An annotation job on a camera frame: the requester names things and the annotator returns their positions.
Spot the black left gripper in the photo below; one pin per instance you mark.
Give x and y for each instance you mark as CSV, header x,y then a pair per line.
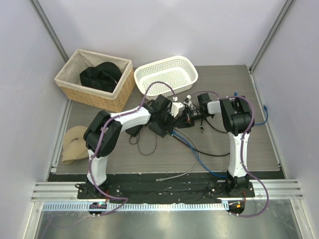
x,y
170,124

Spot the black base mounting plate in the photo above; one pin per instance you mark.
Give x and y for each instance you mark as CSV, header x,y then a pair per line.
x,y
164,188

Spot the white perforated plastic basket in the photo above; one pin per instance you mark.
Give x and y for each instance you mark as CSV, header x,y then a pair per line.
x,y
162,77

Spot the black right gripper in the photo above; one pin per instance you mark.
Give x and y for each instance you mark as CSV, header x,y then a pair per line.
x,y
189,123

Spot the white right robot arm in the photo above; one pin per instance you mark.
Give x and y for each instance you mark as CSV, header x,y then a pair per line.
x,y
238,118

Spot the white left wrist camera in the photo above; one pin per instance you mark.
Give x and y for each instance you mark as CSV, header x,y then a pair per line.
x,y
176,107

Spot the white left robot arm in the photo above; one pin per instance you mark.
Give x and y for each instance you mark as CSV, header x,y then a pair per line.
x,y
102,134

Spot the beige cap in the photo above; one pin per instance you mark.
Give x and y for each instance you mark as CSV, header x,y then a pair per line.
x,y
74,146

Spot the black cap in basket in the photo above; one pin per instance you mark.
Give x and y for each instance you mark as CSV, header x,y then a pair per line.
x,y
103,77

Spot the aluminium front rail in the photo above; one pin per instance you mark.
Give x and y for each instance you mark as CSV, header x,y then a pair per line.
x,y
160,196

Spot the wicker basket with liner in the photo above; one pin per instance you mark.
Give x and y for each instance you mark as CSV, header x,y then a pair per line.
x,y
68,80

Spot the black power adapter brick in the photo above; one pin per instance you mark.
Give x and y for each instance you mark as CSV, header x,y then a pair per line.
x,y
133,132

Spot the black network switch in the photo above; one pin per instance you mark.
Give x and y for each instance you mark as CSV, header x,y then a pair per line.
x,y
161,129

